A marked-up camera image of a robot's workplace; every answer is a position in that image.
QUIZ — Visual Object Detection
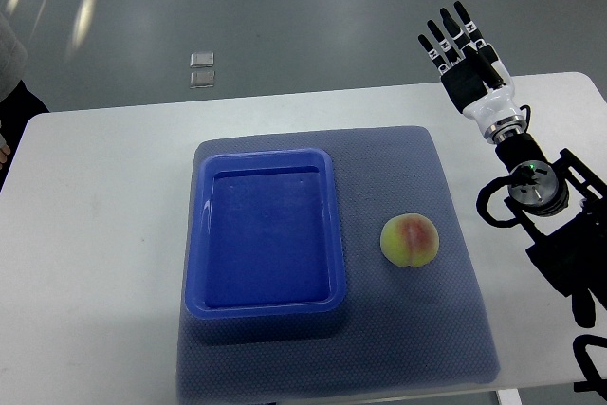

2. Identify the metal floor plate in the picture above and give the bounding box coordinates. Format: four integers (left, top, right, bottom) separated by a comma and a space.
190, 70, 215, 89
190, 51, 214, 68

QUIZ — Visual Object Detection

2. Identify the white table leg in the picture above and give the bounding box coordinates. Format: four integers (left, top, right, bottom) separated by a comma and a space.
495, 389, 523, 405

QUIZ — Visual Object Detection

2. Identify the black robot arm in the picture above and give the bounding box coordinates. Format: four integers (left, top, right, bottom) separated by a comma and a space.
476, 105, 606, 330

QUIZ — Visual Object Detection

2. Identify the yellow red peach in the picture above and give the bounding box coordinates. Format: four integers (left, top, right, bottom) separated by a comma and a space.
379, 213, 440, 267

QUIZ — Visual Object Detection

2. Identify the lower metal floor plate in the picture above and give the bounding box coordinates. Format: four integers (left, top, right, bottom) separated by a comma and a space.
190, 70, 215, 89

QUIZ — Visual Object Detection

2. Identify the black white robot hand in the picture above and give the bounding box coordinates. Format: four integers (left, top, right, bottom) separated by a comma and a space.
418, 1, 529, 145

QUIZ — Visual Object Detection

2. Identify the blue grey table mat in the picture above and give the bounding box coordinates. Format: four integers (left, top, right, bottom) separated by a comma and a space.
176, 126, 500, 404

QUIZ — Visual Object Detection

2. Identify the blue plastic tray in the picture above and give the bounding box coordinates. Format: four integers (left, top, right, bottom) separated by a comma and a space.
184, 148, 346, 322

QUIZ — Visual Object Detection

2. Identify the upper metal floor plate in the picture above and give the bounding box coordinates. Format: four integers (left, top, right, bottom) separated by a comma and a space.
190, 51, 214, 68

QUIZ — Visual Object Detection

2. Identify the person in grey clothing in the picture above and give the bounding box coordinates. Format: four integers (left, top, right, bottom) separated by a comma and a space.
1, 15, 48, 186

